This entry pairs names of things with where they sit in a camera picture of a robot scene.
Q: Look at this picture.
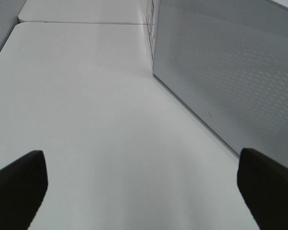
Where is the white microwave oven body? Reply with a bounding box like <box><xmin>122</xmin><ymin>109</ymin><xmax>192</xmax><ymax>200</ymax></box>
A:
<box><xmin>145</xmin><ymin>0</ymin><xmax>160</xmax><ymax>60</ymax></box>

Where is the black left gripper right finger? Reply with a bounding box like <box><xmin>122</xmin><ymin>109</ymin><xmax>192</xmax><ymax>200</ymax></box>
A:
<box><xmin>237</xmin><ymin>148</ymin><xmax>288</xmax><ymax>230</ymax></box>

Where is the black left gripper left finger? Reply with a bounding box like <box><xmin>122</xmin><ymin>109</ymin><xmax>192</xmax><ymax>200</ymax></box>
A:
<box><xmin>0</xmin><ymin>150</ymin><xmax>48</xmax><ymax>230</ymax></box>

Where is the white microwave door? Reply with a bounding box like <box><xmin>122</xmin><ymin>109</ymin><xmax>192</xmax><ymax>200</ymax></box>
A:
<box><xmin>153</xmin><ymin>0</ymin><xmax>288</xmax><ymax>168</ymax></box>

